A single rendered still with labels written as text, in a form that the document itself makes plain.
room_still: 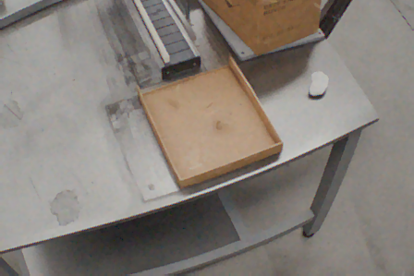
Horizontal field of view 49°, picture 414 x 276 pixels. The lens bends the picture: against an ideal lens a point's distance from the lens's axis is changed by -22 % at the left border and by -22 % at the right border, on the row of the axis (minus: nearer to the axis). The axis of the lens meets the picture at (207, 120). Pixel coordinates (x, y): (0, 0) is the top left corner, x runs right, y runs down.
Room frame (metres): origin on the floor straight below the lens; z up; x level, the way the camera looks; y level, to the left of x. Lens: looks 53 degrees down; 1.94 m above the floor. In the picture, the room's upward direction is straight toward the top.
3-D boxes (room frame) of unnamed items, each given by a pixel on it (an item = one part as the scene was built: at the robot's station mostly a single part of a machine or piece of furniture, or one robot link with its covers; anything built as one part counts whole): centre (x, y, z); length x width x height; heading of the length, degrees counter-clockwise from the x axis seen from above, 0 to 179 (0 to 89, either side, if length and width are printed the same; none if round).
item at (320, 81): (0.95, -0.30, 0.85); 0.08 x 0.07 x 0.04; 119
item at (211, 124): (0.83, 0.00, 0.85); 0.30 x 0.26 x 0.04; 23
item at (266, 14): (1.22, -0.16, 0.99); 0.30 x 0.24 x 0.27; 31
